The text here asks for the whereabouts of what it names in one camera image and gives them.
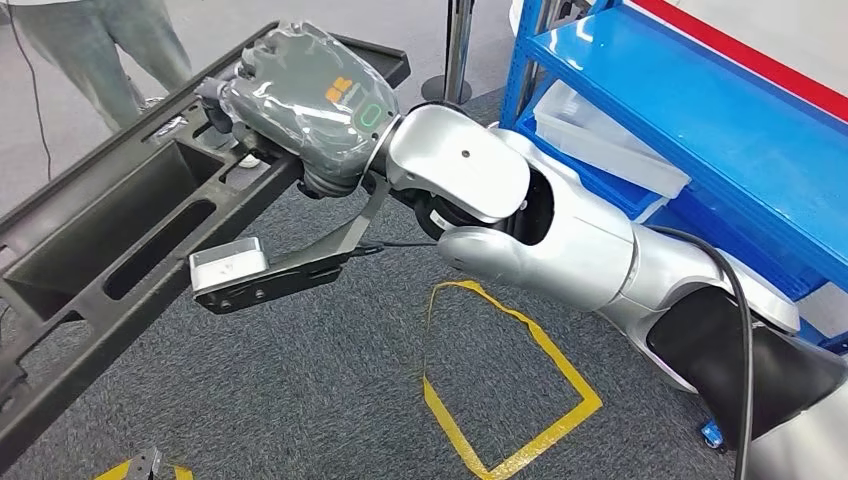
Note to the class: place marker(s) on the black plastic panel part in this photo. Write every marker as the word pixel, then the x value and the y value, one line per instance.
pixel 66 358

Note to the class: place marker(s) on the yellow floor tape square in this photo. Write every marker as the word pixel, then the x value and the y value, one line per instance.
pixel 109 474
pixel 563 378

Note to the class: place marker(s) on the red barrier belt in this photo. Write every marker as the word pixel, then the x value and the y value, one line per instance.
pixel 762 60

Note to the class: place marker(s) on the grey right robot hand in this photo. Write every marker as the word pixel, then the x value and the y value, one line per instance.
pixel 311 106

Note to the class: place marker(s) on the white plastic bin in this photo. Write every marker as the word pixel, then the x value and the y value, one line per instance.
pixel 596 142

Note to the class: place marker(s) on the blue metal shelf rack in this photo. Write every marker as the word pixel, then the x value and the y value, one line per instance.
pixel 696 99

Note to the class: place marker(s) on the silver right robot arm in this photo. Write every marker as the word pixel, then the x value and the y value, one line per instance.
pixel 563 252

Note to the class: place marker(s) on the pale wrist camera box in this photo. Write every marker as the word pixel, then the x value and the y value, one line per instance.
pixel 228 265

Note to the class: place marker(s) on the person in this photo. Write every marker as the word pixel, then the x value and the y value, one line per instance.
pixel 86 60

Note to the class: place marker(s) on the white car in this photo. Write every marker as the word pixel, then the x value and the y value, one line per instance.
pixel 782 20

